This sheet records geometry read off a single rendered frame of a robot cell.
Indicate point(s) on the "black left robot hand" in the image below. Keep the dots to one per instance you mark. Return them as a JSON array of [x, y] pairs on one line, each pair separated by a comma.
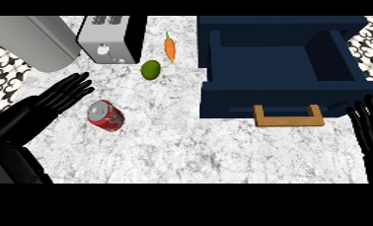
[[51, 100]]

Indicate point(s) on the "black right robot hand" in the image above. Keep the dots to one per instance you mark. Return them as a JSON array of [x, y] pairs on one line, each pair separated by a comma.
[[365, 128]]

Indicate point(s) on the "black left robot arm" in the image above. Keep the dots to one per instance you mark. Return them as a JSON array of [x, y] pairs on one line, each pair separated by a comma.
[[17, 157]]

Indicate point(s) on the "red soda can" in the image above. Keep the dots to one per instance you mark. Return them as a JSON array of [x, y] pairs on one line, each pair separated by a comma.
[[107, 116]]

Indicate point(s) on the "navy blue drawer front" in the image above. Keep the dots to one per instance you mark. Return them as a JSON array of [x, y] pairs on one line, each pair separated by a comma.
[[287, 96]]

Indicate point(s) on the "navy blue open drawer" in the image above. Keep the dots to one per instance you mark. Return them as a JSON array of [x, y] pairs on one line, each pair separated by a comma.
[[265, 62]]

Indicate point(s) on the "silver toaster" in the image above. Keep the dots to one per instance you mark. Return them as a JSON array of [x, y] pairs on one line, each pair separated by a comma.
[[110, 40]]

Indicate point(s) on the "green avocado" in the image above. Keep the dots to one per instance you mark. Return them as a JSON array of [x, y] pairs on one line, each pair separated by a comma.
[[151, 70]]

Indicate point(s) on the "orange carrot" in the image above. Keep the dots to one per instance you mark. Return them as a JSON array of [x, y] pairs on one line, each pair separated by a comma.
[[170, 48]]

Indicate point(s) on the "navy blue cabinet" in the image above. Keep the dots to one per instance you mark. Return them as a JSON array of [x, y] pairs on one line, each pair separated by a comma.
[[282, 22]]

